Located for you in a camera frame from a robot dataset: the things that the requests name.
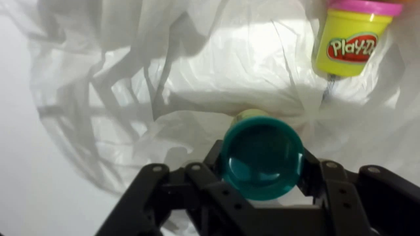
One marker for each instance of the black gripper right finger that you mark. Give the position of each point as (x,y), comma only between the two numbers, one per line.
(363,201)

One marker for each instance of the translucent white plastic bag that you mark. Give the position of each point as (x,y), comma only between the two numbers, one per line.
(197,79)

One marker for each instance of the container with teal lid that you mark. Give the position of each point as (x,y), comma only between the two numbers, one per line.
(262,159)

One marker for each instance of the yellow can pink lid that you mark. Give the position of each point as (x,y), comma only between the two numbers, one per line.
(350,44)

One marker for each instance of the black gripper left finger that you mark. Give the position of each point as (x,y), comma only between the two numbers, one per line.
(205,201)

